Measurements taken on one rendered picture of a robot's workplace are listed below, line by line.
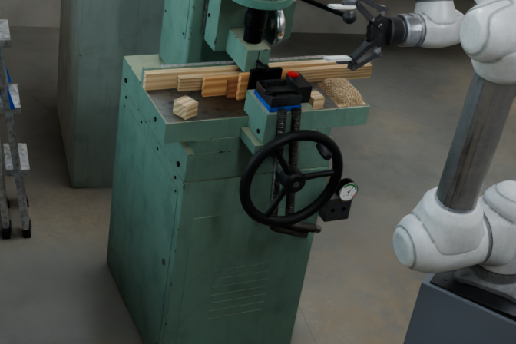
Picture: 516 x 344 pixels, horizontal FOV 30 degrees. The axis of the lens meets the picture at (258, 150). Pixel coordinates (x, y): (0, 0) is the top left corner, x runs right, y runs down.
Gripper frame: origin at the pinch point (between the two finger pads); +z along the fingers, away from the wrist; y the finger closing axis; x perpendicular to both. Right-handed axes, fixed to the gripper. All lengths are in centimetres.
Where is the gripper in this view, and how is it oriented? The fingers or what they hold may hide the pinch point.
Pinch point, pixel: (331, 33)
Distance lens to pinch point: 250.9
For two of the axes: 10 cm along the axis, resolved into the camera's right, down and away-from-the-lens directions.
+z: -9.0, 0.9, -4.2
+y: 0.6, -9.4, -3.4
